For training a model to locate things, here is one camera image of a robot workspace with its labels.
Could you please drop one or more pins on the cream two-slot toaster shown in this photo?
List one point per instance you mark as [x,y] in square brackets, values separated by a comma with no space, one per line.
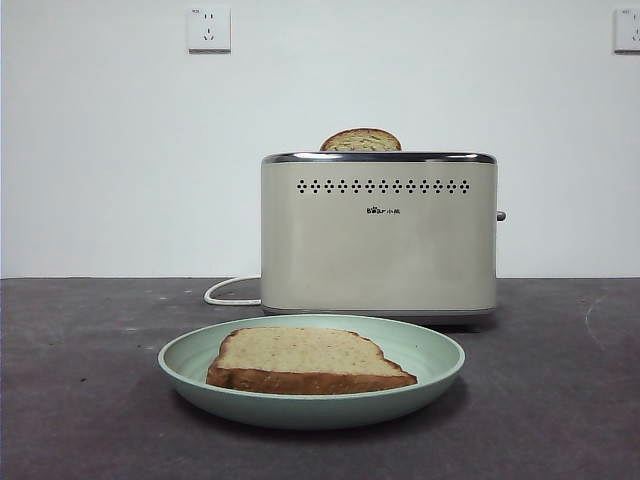
[380,250]

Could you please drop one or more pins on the pale green round plate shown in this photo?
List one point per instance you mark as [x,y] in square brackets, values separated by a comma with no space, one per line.
[310,412]

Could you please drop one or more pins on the white wall socket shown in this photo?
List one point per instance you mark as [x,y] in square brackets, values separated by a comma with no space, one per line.
[210,30]
[629,30]

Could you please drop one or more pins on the toasted bread slice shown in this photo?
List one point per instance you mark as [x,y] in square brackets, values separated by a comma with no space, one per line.
[300,355]
[360,141]

